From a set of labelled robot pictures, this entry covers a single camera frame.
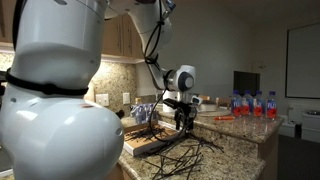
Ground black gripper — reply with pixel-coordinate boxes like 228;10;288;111
173;105;198;133

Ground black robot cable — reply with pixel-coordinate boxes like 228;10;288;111
143;0;189;144

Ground white paper towel roll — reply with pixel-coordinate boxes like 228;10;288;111
162;90;183;114

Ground white wall switch plate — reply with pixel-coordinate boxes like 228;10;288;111
95;93;110;107

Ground black zip tie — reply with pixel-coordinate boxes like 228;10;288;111
202;142;222;154
146;126;175;138
124;128;158;141
191;133;225;150

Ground wooden wall cabinet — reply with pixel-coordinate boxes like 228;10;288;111
0;0;145;64

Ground white low cabinet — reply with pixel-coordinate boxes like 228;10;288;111
288;106;320;144

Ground orange marker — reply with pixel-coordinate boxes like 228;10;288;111
213;115;236;121

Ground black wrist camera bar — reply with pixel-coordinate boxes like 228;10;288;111
162;97;188;109

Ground clear water bottle blue cap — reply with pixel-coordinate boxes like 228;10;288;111
130;103;148;125
145;103;157;123

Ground black screen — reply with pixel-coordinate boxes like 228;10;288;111
233;70;261;98

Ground Fiji water bottle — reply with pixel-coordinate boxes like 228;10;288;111
265;90;279;120
253;90;265;118
242;89;254;117
230;89;243;118

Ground flat cardboard box white sides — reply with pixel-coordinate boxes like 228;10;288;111
123;119;181;157

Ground black strap around arm base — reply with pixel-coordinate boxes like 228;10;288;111
4;68;89;97

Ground white wall outlet plate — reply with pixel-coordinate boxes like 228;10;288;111
122;92;131;105

